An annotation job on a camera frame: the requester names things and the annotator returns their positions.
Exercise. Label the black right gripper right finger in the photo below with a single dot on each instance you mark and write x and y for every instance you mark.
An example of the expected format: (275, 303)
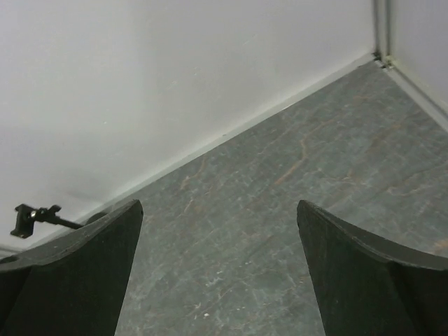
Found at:
(368, 285)

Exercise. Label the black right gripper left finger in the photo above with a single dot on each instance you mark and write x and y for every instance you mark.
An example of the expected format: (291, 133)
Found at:
(74, 284)

